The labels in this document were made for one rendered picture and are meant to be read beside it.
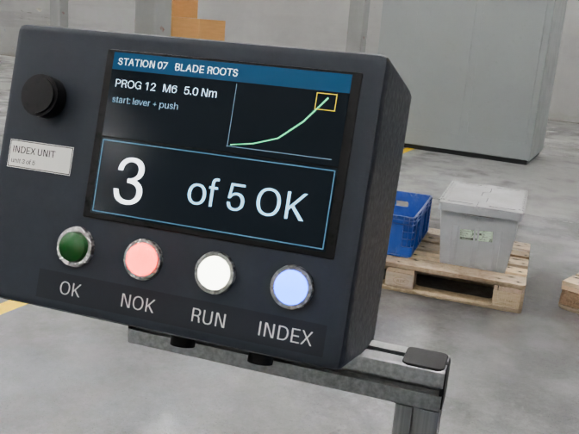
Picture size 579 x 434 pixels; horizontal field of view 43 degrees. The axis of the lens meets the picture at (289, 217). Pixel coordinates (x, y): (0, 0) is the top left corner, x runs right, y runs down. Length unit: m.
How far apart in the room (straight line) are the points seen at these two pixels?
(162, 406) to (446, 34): 6.28
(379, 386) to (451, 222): 3.23
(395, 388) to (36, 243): 0.26
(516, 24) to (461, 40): 0.58
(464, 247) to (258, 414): 1.64
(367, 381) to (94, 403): 2.11
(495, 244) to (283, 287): 3.32
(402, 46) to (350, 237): 7.90
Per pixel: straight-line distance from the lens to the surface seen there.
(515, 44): 8.03
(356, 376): 0.52
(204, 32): 8.75
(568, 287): 3.84
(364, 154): 0.43
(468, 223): 3.71
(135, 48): 0.50
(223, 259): 0.45
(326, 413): 2.57
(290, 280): 0.43
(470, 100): 8.13
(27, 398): 2.65
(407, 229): 3.75
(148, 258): 0.47
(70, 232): 0.50
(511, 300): 3.68
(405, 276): 3.71
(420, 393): 0.51
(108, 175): 0.49
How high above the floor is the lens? 1.27
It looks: 15 degrees down
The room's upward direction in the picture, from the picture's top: 4 degrees clockwise
